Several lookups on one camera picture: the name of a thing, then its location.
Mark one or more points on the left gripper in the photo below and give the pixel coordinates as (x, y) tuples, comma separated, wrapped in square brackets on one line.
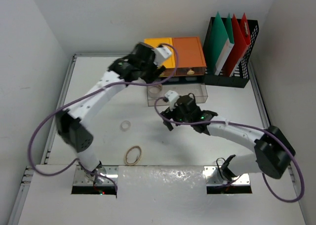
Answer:
[(154, 69)]

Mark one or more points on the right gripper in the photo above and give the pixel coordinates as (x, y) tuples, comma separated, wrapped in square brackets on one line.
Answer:
[(168, 114)]

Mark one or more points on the transparent dark bottom drawer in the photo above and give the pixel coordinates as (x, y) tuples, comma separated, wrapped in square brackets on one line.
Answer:
[(196, 89)]

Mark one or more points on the small clear tape roll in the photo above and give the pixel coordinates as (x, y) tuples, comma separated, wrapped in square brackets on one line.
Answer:
[(125, 125)]

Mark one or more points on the beige masking tape roll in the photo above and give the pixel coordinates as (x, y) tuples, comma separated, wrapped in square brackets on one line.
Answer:
[(133, 155)]

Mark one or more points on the green clip file folder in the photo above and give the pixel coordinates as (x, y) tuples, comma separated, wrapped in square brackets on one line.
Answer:
[(218, 43)]

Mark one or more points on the red clip file folder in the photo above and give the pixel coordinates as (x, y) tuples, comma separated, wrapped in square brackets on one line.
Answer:
[(241, 34)]

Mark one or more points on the large clear tape roll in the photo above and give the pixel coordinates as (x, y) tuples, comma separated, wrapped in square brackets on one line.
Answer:
[(154, 91)]

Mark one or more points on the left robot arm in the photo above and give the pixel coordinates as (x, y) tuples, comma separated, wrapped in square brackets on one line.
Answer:
[(72, 123)]

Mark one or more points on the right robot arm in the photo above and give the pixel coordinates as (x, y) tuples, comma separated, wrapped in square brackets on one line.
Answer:
[(271, 152)]

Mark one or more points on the yellow drawer box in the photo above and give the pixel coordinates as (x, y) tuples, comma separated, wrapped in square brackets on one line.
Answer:
[(168, 64)]

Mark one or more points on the dark bottom drawer box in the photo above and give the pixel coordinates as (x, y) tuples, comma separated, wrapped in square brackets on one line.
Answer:
[(185, 80)]

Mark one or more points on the orange drawer box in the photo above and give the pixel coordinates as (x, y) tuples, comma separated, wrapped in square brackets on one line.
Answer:
[(191, 61)]

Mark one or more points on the black mesh file organizer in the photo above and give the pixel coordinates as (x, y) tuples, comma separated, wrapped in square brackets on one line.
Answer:
[(240, 77)]

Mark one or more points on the white front cover board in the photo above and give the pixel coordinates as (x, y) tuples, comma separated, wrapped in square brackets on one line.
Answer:
[(154, 196)]

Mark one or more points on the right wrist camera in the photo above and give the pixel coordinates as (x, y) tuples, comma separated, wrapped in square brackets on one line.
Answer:
[(172, 98)]

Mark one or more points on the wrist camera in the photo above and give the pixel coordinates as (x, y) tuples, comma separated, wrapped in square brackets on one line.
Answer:
[(172, 98), (162, 54)]

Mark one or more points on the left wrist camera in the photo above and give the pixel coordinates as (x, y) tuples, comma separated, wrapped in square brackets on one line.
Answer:
[(162, 54)]

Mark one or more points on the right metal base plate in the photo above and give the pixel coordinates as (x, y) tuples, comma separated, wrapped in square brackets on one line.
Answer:
[(213, 178)]

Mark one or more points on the metal base plate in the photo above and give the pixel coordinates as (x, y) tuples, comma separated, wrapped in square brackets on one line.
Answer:
[(106, 177), (213, 178)]

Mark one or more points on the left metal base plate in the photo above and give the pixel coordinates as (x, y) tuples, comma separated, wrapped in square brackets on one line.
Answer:
[(106, 177)]

